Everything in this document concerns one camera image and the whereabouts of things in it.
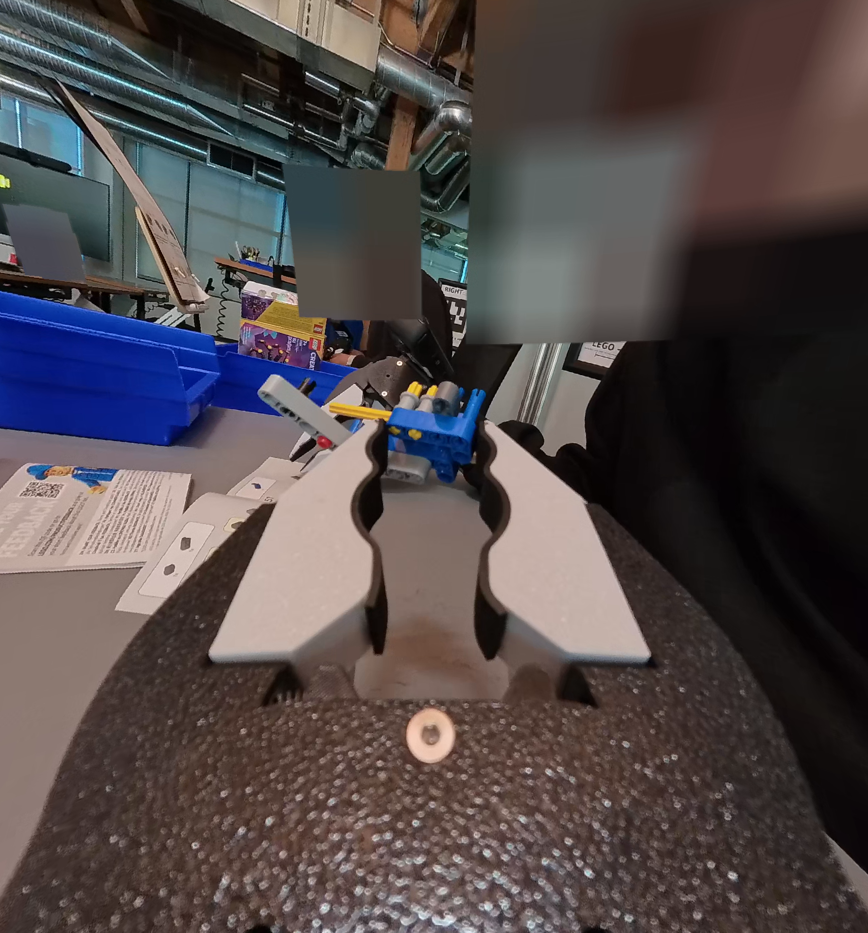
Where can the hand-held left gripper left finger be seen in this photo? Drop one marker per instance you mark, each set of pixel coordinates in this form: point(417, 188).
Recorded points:
point(295, 568)

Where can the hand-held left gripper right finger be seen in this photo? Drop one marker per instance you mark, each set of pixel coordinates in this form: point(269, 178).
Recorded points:
point(558, 576)

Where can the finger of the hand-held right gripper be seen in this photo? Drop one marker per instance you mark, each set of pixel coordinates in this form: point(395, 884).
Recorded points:
point(306, 453)

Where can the blue and grey lego assembly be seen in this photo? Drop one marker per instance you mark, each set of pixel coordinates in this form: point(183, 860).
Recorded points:
point(434, 437)

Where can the lego instruction booklet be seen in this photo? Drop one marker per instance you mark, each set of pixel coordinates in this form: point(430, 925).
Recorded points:
point(186, 554)

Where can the purple and yellow lego box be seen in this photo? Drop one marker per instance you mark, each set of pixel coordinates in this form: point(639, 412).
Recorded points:
point(281, 328)

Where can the small blue storage bin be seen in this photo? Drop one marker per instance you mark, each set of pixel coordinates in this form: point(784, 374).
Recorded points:
point(266, 379)

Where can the framed marker sign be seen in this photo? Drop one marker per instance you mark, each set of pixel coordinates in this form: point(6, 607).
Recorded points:
point(454, 313)

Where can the wooden desk with pen cups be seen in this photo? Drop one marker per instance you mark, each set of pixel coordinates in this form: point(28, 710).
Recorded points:
point(259, 268)

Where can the printed feedback leaflet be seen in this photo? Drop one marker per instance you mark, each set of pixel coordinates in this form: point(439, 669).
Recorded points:
point(91, 521)

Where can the small framed white sign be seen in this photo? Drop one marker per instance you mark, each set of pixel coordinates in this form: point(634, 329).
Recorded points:
point(593, 357)

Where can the large blue storage bin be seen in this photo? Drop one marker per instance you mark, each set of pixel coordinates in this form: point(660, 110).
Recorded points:
point(69, 364)

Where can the leaning cardboard sign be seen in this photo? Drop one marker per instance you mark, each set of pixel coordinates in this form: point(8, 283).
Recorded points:
point(153, 233)

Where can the long wooden desk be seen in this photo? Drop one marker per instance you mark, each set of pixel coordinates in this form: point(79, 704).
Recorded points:
point(55, 281)

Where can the black computer monitor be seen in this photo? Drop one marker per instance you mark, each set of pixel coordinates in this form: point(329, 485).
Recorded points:
point(77, 204)

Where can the silver ventilation duct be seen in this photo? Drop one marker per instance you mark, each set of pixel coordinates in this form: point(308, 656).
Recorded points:
point(434, 95)

